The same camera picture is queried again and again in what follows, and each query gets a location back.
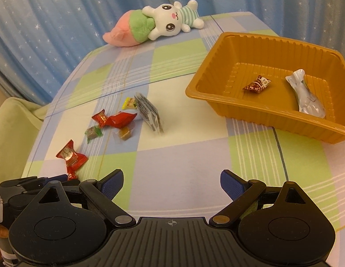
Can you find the brown-red candy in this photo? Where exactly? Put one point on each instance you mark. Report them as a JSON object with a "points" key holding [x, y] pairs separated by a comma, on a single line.
{"points": [[257, 84]]}

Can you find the white green snack packet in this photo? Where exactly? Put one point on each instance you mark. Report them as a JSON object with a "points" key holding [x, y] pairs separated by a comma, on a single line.
{"points": [[306, 97]]}

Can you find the orange plastic tray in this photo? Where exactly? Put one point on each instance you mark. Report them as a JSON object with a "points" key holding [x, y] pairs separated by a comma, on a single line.
{"points": [[217, 69]]}

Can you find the red candy with silver label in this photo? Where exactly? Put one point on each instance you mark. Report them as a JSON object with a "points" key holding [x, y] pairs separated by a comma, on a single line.
{"points": [[72, 160]]}

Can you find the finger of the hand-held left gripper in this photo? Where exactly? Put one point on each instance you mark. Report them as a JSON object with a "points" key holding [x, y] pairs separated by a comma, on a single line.
{"points": [[72, 185], [57, 177]]}

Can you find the person's left hand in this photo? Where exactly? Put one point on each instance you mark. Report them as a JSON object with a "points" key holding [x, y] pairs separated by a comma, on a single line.
{"points": [[0, 231]]}

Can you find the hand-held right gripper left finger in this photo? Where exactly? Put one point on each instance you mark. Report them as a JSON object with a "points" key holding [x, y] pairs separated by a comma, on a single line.
{"points": [[112, 183]]}

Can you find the blue starry curtain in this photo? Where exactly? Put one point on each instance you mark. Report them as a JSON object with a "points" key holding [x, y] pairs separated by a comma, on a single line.
{"points": [[64, 19]]}

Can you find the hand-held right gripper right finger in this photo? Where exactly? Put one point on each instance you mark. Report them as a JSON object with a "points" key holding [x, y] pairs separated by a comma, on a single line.
{"points": [[231, 185]]}

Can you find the small red candy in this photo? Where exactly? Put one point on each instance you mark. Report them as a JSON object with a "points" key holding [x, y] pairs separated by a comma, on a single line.
{"points": [[101, 119]]}

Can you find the green candy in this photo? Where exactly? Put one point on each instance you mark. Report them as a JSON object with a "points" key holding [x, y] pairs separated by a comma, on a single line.
{"points": [[93, 133]]}

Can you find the yellow candy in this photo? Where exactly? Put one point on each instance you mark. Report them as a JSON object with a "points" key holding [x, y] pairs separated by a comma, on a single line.
{"points": [[129, 103]]}

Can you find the white rabbit plush toy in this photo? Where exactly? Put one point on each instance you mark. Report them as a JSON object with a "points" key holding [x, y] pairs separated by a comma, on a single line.
{"points": [[161, 22]]}

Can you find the red snack packet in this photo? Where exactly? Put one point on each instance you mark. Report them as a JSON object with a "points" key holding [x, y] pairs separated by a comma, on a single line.
{"points": [[121, 119]]}

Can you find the grey-white printed snack packet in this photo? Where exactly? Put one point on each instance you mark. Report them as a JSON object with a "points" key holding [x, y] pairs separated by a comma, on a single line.
{"points": [[148, 111]]}

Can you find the pale green cloth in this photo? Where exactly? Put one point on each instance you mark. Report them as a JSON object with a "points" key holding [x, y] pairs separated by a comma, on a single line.
{"points": [[11, 128]]}

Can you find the clear-wrapped brown candy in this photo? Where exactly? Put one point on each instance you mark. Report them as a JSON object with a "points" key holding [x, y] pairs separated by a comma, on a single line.
{"points": [[124, 134]]}

